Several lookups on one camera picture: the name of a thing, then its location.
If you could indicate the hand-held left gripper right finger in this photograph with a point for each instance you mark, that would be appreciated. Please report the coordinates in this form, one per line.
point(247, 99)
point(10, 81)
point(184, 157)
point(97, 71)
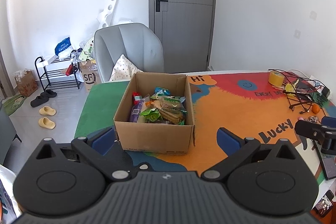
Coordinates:
point(229, 140)

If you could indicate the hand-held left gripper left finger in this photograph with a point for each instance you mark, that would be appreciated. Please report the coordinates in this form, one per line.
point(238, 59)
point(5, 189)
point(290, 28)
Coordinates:
point(103, 140)

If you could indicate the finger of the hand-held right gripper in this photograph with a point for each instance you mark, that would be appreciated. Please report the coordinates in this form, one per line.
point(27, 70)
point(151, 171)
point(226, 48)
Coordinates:
point(307, 129)
point(329, 121)

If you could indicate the purple long bread packet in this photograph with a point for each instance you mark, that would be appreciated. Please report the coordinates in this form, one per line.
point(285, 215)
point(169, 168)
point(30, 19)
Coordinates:
point(136, 112)

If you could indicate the brown cardboard box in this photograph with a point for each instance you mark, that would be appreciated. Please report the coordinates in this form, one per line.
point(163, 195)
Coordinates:
point(155, 137)

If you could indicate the red snack packet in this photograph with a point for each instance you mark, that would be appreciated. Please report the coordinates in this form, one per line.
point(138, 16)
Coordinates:
point(136, 98)

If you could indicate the bright green snack packet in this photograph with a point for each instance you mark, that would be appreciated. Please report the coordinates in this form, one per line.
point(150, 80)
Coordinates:
point(151, 115)

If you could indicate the cookie packet green label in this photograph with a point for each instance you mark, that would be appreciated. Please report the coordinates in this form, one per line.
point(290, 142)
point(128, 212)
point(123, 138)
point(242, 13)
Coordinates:
point(173, 108)

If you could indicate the blue snack packet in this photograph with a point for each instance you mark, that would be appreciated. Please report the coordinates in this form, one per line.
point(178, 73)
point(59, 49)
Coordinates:
point(161, 91)

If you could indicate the bunch of keys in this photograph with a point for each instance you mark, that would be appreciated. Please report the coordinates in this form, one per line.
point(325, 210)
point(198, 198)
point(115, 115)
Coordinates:
point(313, 119)

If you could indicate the tangerine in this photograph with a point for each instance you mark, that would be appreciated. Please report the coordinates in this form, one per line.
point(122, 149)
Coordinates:
point(315, 108)

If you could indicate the smartphone with lit screen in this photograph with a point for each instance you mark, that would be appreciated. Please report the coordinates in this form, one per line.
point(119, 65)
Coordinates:
point(329, 166)

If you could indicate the black charger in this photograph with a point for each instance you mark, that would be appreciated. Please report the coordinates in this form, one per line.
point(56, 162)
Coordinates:
point(326, 92)

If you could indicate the white power strip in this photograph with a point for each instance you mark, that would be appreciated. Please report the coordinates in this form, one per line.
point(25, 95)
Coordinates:
point(319, 85)

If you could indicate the yellow plastic item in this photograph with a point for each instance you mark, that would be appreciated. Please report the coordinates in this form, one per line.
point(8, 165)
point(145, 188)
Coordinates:
point(290, 87)

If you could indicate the yellow slipper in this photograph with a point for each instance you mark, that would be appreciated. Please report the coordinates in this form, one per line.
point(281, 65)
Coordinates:
point(47, 123)
point(47, 111)

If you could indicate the yellow tape roll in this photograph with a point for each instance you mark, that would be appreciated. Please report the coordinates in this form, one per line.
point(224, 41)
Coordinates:
point(276, 78)

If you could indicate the smartphone showing video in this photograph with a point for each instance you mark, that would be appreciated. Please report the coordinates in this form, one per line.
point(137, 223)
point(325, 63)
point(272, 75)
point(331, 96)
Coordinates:
point(324, 204)

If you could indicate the brown printed paper bag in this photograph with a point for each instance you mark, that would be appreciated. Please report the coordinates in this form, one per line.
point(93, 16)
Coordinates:
point(90, 78)

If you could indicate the black slipper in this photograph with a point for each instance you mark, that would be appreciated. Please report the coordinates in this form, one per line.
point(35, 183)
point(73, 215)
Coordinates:
point(38, 101)
point(48, 94)

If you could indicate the white dotted cushion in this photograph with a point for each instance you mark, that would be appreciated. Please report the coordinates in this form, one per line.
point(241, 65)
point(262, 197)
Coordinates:
point(123, 69)

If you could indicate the red bottle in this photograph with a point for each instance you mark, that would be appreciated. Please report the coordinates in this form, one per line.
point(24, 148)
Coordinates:
point(70, 69)

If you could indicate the black shoe rack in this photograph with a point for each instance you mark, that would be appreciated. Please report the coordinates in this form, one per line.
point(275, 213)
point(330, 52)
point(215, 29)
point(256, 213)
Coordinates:
point(55, 74)

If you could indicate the green patterned bag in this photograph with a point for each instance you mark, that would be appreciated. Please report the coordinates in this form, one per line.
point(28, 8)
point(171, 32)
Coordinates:
point(86, 52)

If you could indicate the small printed carton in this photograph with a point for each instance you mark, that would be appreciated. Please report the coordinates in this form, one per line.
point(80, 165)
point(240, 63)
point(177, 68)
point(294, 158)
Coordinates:
point(26, 83)

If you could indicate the green floor mat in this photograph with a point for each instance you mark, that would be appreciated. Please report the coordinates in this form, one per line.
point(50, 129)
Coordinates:
point(14, 104)

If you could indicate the grey upholstered chair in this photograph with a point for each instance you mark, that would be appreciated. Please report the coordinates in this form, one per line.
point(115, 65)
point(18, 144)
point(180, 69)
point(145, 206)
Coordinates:
point(126, 43)

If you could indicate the blue plastic bag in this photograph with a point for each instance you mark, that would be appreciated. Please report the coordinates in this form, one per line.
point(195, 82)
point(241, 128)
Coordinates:
point(63, 46)

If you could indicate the grey door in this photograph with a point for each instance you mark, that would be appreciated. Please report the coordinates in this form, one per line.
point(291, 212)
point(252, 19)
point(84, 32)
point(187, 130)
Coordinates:
point(183, 16)

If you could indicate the white wall plate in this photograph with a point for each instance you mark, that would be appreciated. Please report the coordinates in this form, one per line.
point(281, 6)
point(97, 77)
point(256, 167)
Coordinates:
point(313, 15)
point(297, 33)

